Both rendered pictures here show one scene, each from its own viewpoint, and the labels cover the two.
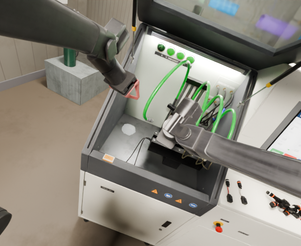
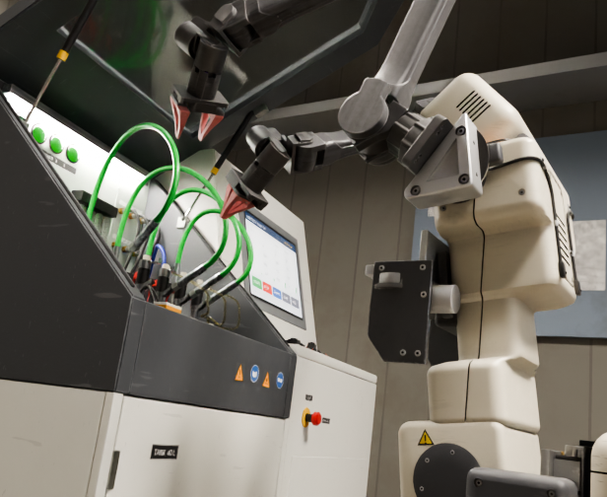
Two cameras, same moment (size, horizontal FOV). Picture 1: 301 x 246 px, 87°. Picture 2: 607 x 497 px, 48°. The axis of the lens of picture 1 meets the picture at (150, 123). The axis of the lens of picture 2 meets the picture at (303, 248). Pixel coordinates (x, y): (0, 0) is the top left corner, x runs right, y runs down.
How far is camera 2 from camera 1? 1.46 m
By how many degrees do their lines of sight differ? 80
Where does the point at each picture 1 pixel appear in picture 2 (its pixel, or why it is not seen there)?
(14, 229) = not seen: outside the picture
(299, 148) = (266, 267)
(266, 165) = not seen: hidden behind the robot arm
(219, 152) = (340, 138)
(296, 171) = not seen: hidden behind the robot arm
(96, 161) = (157, 319)
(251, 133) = (229, 254)
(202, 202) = (286, 358)
